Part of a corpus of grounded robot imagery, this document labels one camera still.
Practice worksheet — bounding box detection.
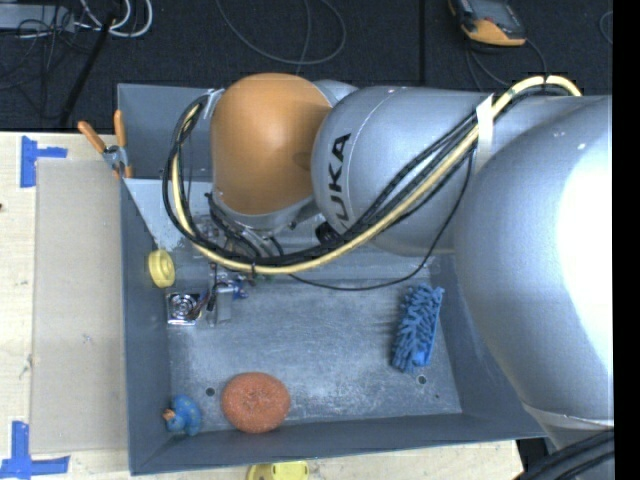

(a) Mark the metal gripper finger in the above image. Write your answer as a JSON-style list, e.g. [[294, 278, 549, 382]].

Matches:
[[165, 291, 202, 327], [205, 285, 237, 329]]

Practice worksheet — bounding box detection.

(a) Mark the orange round scrubber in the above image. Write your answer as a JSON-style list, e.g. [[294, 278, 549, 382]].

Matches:
[[219, 371, 293, 435]]

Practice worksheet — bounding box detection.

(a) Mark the blue toy duck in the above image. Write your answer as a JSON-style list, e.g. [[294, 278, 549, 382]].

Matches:
[[160, 393, 204, 438]]

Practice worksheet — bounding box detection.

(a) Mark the grey metal bin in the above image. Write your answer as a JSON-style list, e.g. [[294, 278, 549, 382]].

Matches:
[[115, 82, 549, 477]]

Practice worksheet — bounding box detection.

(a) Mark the pale wood board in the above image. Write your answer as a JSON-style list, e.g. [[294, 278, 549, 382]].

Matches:
[[28, 157, 129, 455]]

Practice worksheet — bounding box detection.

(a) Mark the blue bristly brush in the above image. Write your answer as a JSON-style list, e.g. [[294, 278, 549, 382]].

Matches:
[[390, 282, 447, 375]]

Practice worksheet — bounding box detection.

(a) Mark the yellow ring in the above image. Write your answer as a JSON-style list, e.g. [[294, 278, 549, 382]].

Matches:
[[147, 249, 177, 290]]

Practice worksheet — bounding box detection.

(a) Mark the black cylinder on white bracket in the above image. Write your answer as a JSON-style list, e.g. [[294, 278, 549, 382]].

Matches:
[[314, 220, 347, 247]]

